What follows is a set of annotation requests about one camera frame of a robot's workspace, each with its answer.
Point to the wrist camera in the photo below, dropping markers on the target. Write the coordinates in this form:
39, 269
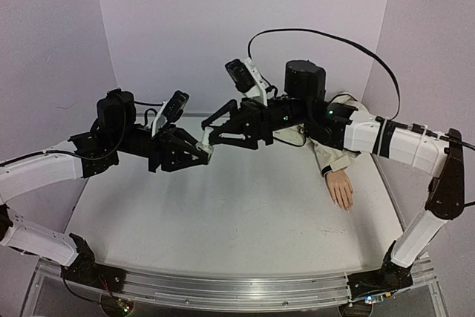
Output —
170, 112
249, 81

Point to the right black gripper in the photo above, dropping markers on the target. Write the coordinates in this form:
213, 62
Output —
250, 124

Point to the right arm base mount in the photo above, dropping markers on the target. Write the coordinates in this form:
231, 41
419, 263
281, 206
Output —
389, 278

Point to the mannequin hand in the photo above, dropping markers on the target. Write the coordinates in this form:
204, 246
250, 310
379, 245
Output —
340, 188

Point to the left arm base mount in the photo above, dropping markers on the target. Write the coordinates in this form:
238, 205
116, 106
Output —
86, 271

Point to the white nail polish bottle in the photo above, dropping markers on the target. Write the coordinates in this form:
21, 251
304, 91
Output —
204, 144

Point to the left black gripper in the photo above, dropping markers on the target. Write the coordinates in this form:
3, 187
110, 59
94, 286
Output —
160, 144

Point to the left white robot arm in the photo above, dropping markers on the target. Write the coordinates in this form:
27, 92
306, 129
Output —
27, 173

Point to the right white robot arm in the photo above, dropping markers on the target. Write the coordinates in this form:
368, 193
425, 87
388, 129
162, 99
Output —
347, 128

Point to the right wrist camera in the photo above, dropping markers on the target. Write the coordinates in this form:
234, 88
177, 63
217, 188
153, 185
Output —
249, 81

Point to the aluminium front rail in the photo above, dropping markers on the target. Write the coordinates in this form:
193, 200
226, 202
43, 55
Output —
50, 294

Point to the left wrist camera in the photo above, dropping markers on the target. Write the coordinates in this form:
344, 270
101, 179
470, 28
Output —
170, 112

